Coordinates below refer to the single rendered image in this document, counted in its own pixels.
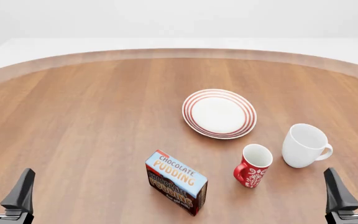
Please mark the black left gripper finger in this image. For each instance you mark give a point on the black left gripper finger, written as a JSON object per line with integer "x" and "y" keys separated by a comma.
{"x": 20, "y": 193}

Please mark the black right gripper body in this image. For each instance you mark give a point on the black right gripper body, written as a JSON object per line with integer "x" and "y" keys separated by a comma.
{"x": 351, "y": 218}

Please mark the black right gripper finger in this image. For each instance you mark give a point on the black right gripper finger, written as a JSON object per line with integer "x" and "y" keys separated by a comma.
{"x": 340, "y": 196}

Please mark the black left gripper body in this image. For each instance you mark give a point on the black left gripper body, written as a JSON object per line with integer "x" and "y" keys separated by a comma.
{"x": 8, "y": 218}

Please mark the white plate with red rings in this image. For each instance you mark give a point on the white plate with red rings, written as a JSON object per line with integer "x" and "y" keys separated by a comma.
{"x": 218, "y": 114}

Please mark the chocolate pudding box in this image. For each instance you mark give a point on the chocolate pudding box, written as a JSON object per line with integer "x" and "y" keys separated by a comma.
{"x": 179, "y": 180}

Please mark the red mug with white pattern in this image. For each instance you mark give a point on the red mug with white pattern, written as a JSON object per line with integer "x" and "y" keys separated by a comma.
{"x": 255, "y": 171}

